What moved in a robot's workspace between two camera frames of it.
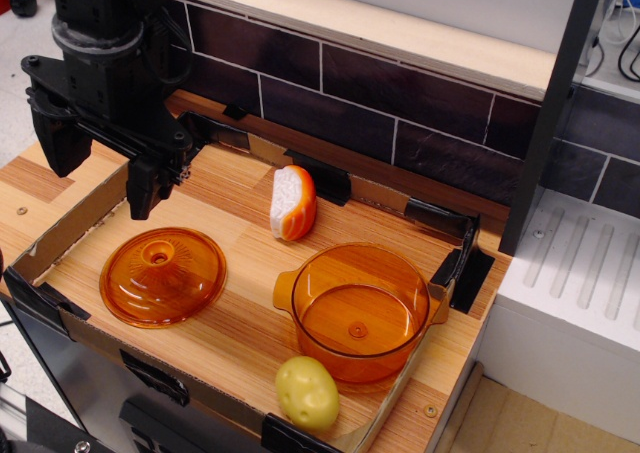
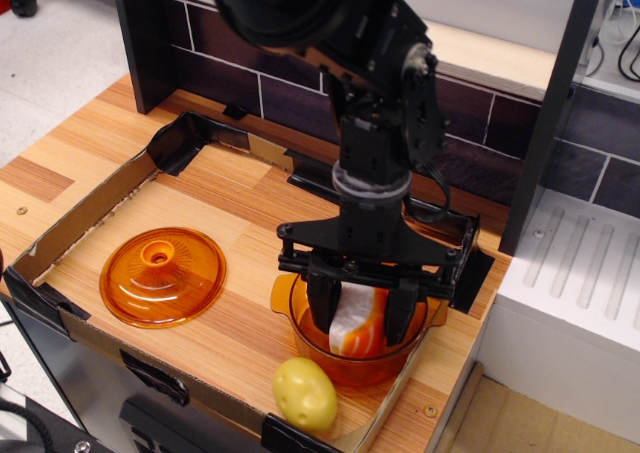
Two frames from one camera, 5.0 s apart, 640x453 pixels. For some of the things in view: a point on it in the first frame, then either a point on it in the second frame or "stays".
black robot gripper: x=102 y=82 -> x=371 y=237
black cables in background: x=596 y=43 stays
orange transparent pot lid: x=163 y=277 stays
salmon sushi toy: x=293 y=202 -> x=359 y=325
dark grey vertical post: x=576 y=36 stays
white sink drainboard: x=565 y=326 stays
